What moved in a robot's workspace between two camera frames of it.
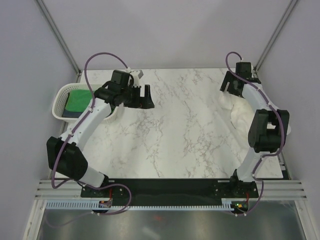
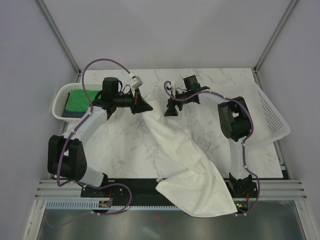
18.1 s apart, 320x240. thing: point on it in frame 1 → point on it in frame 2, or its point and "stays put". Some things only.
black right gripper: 229,77 → 171,110
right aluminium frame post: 275,34 stays put
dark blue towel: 66,113 stays put
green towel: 78,100 stays put
